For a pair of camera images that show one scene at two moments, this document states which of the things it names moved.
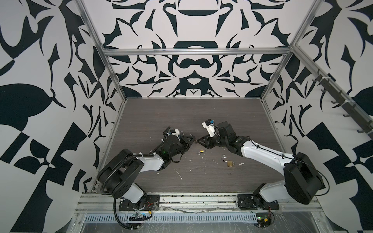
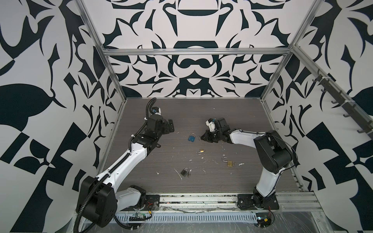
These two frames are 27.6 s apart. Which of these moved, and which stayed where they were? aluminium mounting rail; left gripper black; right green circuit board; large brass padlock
Moved: left gripper black
Stayed: right green circuit board; large brass padlock; aluminium mounting rail
